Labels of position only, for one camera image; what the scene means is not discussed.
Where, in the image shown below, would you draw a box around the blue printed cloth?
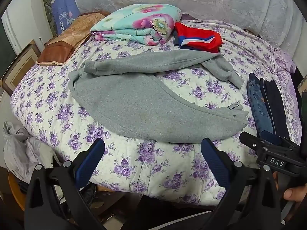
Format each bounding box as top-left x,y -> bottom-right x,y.
49,0 -> 81,35

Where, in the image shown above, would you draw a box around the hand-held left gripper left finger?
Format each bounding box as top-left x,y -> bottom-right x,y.
24,138 -> 106,230

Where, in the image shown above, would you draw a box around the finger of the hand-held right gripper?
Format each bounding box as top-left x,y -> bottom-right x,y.
261,130 -> 298,147
239,131 -> 267,158

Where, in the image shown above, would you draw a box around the orange wooden stool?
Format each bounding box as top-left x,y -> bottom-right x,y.
8,172 -> 27,212

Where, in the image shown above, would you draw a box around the purple floral bedspread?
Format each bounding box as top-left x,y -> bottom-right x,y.
10,19 -> 303,206

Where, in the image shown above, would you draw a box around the brown satin pillow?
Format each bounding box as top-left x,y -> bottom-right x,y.
37,11 -> 111,66

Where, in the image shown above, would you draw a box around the white board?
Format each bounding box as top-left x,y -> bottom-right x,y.
1,0 -> 54,56

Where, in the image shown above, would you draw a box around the blue jeans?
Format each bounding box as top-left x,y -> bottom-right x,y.
247,73 -> 274,137

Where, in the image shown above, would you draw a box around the folded teal floral blanket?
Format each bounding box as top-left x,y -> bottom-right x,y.
90,4 -> 182,46

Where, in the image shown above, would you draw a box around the folded red striped garment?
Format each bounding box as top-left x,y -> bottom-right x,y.
173,21 -> 223,53

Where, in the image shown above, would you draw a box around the wooden picture frame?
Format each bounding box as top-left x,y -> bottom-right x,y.
1,44 -> 43,97

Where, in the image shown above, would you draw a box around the person's right hand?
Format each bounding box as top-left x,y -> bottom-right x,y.
272,170 -> 307,203

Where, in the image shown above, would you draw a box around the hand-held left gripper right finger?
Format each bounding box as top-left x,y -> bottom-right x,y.
201,138 -> 288,230

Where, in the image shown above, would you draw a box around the grey sweat pants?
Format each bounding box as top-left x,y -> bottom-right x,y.
68,50 -> 249,144

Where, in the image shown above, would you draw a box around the dark navy pants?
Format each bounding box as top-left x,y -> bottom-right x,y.
260,78 -> 290,139

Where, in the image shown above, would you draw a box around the grey crumpled cloth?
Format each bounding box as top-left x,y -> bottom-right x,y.
2,122 -> 61,178

